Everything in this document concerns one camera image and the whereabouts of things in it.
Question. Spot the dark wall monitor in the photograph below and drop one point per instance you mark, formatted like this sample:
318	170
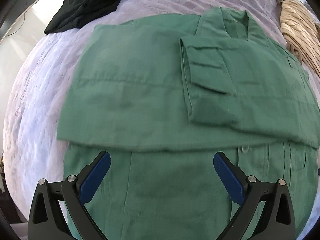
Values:
15	13

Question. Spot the black folded garment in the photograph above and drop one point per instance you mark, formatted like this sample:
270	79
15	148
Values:
78	13

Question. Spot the green button-up work shirt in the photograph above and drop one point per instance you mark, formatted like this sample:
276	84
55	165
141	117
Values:
233	76

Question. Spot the lavender plush bed blanket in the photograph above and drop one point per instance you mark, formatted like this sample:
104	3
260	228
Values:
42	99

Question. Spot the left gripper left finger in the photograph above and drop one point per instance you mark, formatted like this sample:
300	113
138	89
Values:
46	220

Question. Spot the beige striped garment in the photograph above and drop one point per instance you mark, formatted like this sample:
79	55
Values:
301	32

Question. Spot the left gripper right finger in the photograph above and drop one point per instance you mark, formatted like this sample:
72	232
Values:
277	219

